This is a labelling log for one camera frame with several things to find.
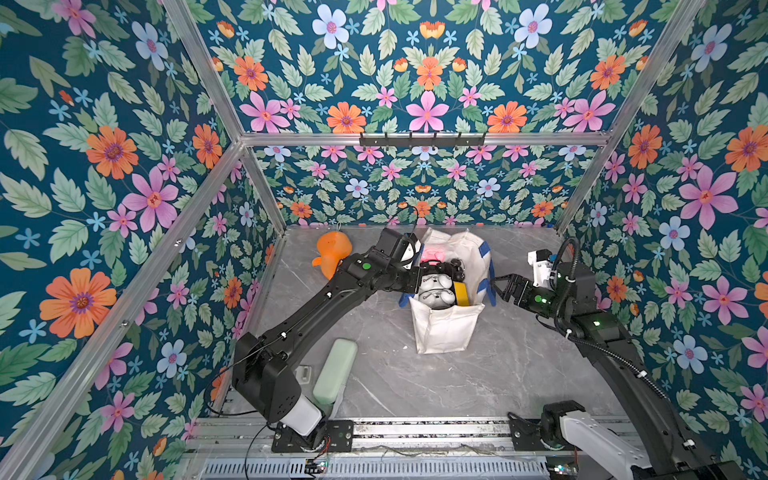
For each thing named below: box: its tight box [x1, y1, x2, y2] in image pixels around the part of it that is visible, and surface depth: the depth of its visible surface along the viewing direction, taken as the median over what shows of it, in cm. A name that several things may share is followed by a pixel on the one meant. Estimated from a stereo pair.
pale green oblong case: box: [313, 338, 359, 406], surface depth 83 cm
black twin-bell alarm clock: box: [436, 258, 465, 282], surface depth 97 cm
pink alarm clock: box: [420, 247, 446, 266], surface depth 97 cm
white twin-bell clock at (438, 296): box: [415, 282, 457, 310], surface depth 88 cm
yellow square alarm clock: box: [453, 281, 470, 306], surface depth 90 cm
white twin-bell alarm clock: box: [419, 274, 453, 290], surface depth 90 cm
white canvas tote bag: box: [399, 227, 497, 354], surface depth 82 cm
